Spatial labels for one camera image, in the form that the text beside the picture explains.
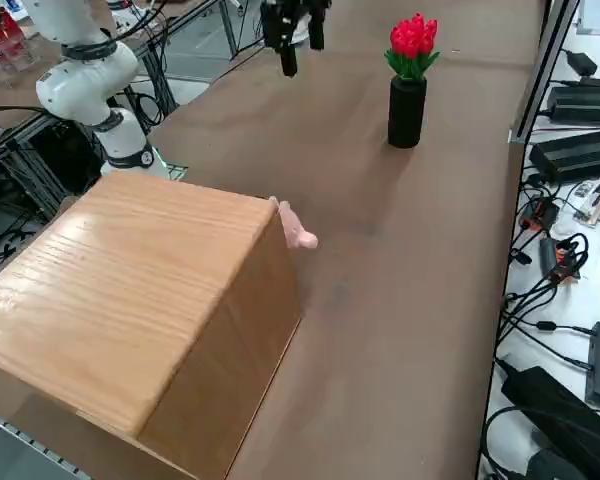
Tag pink doll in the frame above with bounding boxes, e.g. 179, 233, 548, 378
277, 199, 320, 250

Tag red tulip bouquet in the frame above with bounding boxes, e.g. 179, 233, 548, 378
383, 13, 441, 82

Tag black cylindrical vase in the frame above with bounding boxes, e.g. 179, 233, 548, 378
387, 77, 428, 149

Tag white control box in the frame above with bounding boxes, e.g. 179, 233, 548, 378
107, 0, 149, 29

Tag black crate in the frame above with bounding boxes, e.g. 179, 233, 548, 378
0, 112, 106, 221

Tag small black power adapter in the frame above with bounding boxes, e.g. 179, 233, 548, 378
564, 49, 600, 77

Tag red packet box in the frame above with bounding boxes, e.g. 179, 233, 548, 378
0, 12, 31, 69

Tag stacked black power adapters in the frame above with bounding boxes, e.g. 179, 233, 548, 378
547, 77, 600, 126

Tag long black power adapter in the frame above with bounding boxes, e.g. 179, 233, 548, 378
529, 127, 600, 185

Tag red and black device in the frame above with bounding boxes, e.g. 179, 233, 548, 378
521, 197, 561, 234

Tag wooden box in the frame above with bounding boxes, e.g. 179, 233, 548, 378
0, 169, 304, 480

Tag black and orange plug adapter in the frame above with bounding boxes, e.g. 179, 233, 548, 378
538, 234, 581, 284

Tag aluminium frame post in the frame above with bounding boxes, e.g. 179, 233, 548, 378
508, 0, 581, 145

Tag aluminium table rail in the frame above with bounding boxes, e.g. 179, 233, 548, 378
0, 405, 99, 480

